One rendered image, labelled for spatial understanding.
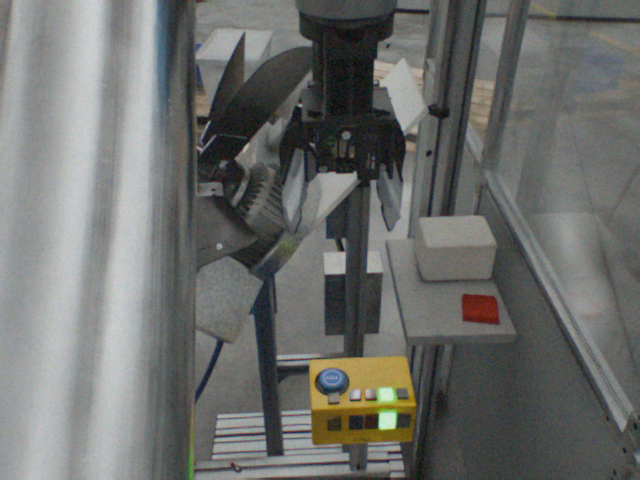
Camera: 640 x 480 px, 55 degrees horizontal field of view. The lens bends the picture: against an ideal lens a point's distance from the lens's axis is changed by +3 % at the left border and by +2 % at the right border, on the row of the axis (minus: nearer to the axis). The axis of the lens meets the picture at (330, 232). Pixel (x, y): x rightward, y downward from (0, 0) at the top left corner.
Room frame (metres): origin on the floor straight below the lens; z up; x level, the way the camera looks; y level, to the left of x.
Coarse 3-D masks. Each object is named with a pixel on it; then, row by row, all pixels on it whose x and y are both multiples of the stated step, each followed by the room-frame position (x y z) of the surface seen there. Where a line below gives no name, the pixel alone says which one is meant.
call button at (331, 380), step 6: (324, 372) 0.63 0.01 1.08; (330, 372) 0.63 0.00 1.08; (336, 372) 0.63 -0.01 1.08; (324, 378) 0.62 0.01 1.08; (330, 378) 0.62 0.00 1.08; (336, 378) 0.62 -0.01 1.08; (342, 378) 0.62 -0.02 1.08; (324, 384) 0.61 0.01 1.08; (330, 384) 0.61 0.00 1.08; (336, 384) 0.61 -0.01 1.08; (342, 384) 0.61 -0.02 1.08; (324, 390) 0.61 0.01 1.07; (330, 390) 0.60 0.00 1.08; (336, 390) 0.60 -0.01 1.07
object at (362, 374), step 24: (312, 360) 0.67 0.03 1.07; (336, 360) 0.67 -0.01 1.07; (360, 360) 0.67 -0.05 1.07; (384, 360) 0.67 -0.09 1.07; (312, 384) 0.62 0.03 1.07; (360, 384) 0.62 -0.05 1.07; (384, 384) 0.62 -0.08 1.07; (408, 384) 0.62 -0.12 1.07; (312, 408) 0.57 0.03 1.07; (336, 408) 0.57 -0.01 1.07; (360, 408) 0.58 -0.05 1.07; (384, 408) 0.58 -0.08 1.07; (408, 408) 0.58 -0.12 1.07; (312, 432) 0.57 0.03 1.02; (336, 432) 0.57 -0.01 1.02; (360, 432) 0.58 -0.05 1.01; (384, 432) 0.58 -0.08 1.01; (408, 432) 0.58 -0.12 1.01
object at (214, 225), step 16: (208, 208) 0.90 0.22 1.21; (224, 208) 0.90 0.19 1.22; (208, 224) 0.84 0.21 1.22; (224, 224) 0.83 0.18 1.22; (240, 224) 0.83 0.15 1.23; (208, 240) 0.79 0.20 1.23; (240, 240) 0.77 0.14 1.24; (256, 240) 0.76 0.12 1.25; (208, 256) 0.74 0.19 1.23; (224, 256) 0.73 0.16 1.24
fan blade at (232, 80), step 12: (240, 48) 1.33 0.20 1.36; (240, 60) 1.34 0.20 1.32; (228, 72) 1.27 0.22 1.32; (240, 72) 1.35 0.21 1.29; (228, 84) 1.27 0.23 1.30; (240, 84) 1.36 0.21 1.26; (216, 96) 1.21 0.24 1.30; (228, 96) 1.27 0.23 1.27; (216, 108) 1.20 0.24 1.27; (216, 120) 1.19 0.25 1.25
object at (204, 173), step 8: (200, 144) 1.08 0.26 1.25; (200, 160) 1.04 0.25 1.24; (208, 160) 1.05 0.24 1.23; (216, 160) 1.06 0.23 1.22; (200, 168) 1.02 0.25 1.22; (208, 168) 1.03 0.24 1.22; (216, 168) 1.05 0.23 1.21; (224, 168) 1.08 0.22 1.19; (232, 168) 1.06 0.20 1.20; (240, 168) 1.06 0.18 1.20; (200, 176) 1.02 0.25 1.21; (208, 176) 1.02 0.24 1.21; (216, 176) 1.04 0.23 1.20; (224, 176) 1.05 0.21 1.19; (232, 176) 1.03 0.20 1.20; (240, 176) 1.04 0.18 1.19; (224, 184) 1.03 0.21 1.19; (232, 184) 1.02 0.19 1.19; (224, 192) 1.01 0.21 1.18; (232, 192) 1.01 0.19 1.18
